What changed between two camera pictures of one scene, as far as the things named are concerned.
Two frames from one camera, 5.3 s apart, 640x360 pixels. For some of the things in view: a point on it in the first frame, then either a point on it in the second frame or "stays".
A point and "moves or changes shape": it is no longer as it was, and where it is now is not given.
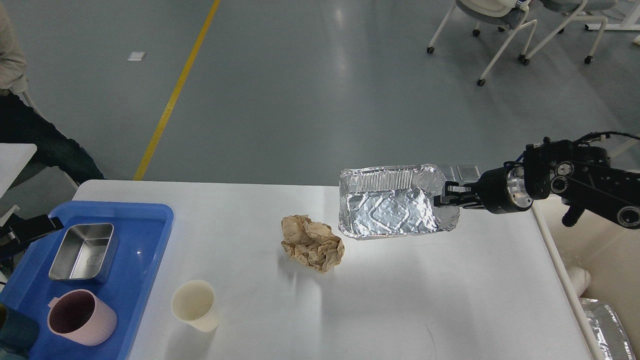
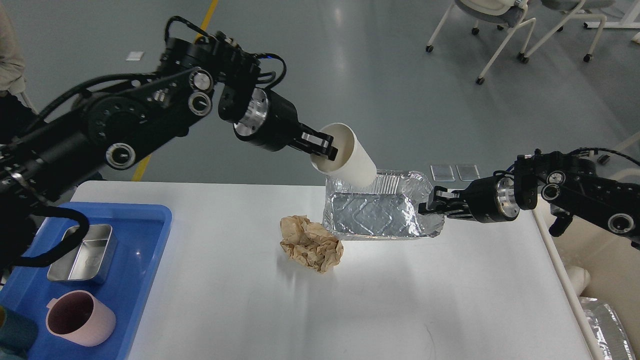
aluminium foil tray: (393, 200) moves or changes shape
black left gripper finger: (30, 228) to (320, 138)
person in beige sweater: (21, 122) stays
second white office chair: (582, 9) stays
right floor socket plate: (469, 173) stays
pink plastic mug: (82, 316) stays
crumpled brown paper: (312, 244) stays
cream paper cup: (192, 302) to (353, 165)
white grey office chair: (510, 14) stays
